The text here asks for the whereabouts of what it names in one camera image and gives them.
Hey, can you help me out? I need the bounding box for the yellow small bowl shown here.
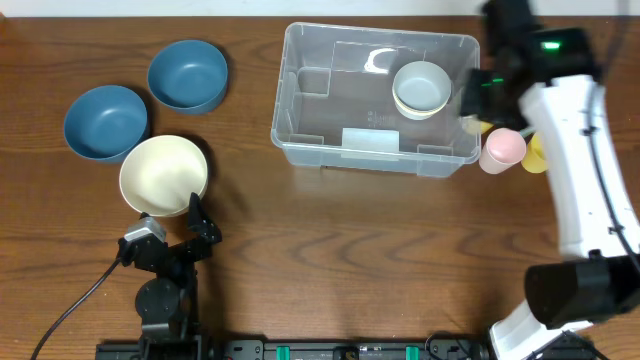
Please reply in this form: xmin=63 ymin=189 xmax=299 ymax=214
xmin=393 ymin=95 xmax=447 ymax=117

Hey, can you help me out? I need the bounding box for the yellow cup front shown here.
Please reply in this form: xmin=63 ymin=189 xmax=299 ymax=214
xmin=521 ymin=133 xmax=548 ymax=174

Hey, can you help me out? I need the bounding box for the dark blue bowl far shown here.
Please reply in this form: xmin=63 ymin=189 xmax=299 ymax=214
xmin=147 ymin=40 xmax=229 ymax=115

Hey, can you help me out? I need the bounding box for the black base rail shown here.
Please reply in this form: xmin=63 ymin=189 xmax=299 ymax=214
xmin=95 ymin=336 xmax=491 ymax=360

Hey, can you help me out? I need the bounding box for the light blue cup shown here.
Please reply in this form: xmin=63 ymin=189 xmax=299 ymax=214
xmin=519 ymin=126 xmax=535 ymax=138

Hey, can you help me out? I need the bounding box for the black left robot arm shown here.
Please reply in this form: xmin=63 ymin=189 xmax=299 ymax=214
xmin=118 ymin=193 xmax=222 ymax=343

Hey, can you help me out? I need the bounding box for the cream bowl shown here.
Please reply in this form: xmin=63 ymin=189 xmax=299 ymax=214
xmin=119 ymin=135 xmax=209 ymax=217

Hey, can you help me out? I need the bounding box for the white small bowl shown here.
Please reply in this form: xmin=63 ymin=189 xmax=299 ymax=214
xmin=394 ymin=98 xmax=444 ymax=121

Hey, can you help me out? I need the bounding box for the dark blue bowl near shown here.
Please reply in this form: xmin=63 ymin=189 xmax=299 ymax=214
xmin=63 ymin=85 xmax=151 ymax=163

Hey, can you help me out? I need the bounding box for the light grey small bowl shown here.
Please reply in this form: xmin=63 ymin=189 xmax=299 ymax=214
xmin=392 ymin=61 xmax=452 ymax=110

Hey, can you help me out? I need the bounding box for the clear plastic storage container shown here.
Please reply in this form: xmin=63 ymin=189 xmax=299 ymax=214
xmin=271 ymin=22 xmax=481 ymax=178

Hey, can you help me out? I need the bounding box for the pink cup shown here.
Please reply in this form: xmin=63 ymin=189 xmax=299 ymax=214
xmin=479 ymin=128 xmax=527 ymax=174

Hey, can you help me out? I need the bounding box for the yellow cup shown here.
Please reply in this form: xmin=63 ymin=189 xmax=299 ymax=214
xmin=521 ymin=133 xmax=548 ymax=174
xmin=461 ymin=116 xmax=494 ymax=135

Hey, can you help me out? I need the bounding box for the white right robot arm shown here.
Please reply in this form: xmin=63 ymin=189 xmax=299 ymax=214
xmin=461 ymin=25 xmax=639 ymax=359

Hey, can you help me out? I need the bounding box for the yellow cup near container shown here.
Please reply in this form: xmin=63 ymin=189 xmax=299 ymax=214
xmin=461 ymin=116 xmax=494 ymax=135

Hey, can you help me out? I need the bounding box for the dark blue bowl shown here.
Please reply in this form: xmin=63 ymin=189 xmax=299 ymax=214
xmin=147 ymin=40 xmax=229 ymax=115
xmin=63 ymin=85 xmax=151 ymax=163

